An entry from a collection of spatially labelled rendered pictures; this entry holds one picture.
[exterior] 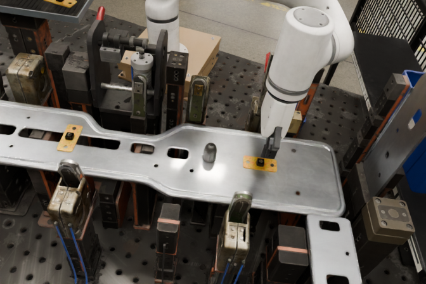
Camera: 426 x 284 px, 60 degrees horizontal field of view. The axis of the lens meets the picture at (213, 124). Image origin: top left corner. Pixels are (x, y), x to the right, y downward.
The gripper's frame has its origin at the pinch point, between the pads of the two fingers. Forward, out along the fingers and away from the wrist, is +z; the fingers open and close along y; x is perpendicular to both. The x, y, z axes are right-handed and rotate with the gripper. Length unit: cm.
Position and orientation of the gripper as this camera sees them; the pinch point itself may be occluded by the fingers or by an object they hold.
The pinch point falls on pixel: (267, 139)
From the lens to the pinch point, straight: 85.8
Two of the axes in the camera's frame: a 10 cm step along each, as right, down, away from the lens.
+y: -0.9, 7.3, -6.8
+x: 9.9, 1.5, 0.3
